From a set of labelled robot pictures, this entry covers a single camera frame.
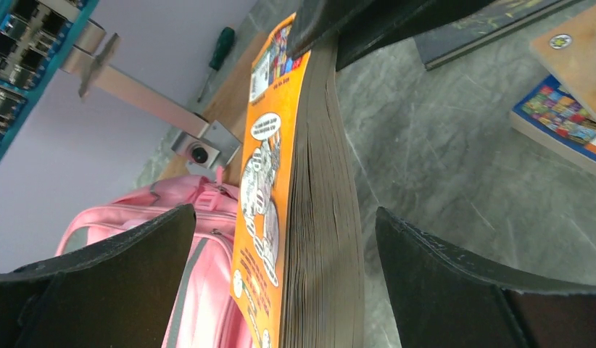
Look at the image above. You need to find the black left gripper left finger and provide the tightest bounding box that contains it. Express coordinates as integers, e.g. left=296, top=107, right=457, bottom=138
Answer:
left=0, top=204, right=196, bottom=347

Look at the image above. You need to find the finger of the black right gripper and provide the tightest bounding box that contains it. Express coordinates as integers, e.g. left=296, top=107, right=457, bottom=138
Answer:
left=336, top=0, right=491, bottom=71
left=286, top=0, right=374, bottom=58

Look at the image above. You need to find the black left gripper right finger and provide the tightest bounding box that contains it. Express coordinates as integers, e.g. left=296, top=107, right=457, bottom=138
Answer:
left=376, top=207, right=596, bottom=347

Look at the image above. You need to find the pink school backpack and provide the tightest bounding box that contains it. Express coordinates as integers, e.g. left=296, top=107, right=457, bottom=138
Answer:
left=55, top=169, right=254, bottom=347

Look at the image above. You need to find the orange paperback book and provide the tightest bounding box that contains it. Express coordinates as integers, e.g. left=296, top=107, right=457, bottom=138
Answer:
left=231, top=16, right=365, bottom=347

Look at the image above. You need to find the dark glossy book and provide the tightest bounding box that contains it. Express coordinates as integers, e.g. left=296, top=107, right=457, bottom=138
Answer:
left=413, top=0, right=578, bottom=71

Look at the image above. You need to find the brown wooden board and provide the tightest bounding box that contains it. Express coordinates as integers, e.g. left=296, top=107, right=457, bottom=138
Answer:
left=157, top=32, right=268, bottom=186

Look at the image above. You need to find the blue orange book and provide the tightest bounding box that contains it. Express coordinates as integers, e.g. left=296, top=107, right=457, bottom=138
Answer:
left=510, top=75, right=596, bottom=177

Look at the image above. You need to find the tan cover Othello book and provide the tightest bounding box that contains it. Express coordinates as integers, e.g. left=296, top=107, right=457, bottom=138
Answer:
left=529, top=4, right=596, bottom=120

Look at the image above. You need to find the green handled screwdriver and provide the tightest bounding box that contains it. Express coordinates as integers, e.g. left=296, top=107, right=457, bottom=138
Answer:
left=196, top=27, right=236, bottom=103

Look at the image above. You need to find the grey metal switch stand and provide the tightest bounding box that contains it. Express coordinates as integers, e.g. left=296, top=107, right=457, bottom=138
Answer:
left=61, top=20, right=241, bottom=173

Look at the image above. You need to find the dark grey network switch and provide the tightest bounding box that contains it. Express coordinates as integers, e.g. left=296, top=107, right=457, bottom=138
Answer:
left=0, top=1, right=103, bottom=161

